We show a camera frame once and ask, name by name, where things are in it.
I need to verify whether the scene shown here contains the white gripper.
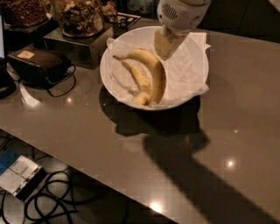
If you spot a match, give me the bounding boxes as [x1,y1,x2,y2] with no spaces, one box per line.
[154,0,211,60]

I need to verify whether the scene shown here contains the yellow banana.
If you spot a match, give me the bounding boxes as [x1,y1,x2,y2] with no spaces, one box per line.
[122,59,151,106]
[114,48,166,105]

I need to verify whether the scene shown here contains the white paper liner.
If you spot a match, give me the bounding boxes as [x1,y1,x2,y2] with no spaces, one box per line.
[106,29,212,107]

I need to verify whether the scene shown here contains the black tray in background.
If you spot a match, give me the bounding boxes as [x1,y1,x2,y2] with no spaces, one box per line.
[105,12,141,30]

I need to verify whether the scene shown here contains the dark metal scale base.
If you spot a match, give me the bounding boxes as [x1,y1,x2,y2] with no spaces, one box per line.
[44,24,114,70]

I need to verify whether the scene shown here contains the glass jar of granola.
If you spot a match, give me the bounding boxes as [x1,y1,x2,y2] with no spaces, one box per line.
[51,0,104,38]

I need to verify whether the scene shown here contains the black handheld device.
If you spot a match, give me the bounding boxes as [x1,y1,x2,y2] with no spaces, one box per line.
[8,45,73,86]

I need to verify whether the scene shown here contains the dark base under cereal jar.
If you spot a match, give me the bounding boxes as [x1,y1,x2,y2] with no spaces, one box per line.
[3,18,58,52]

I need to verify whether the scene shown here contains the glass jar of brown cereal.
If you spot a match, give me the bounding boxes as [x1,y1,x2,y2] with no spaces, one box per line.
[0,0,46,26]

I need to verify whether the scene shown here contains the black monitor stand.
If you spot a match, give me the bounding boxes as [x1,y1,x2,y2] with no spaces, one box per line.
[0,8,17,99]

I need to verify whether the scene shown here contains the blue object on floor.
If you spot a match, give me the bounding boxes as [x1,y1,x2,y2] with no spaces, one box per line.
[0,149,20,175]

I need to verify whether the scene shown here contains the white box on floor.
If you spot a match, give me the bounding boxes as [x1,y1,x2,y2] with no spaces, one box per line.
[0,156,46,200]

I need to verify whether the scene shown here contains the black cable on table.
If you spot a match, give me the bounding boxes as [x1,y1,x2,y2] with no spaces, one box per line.
[43,64,78,99]

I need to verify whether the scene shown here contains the black cables on floor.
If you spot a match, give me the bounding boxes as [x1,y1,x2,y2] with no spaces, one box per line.
[0,165,100,224]

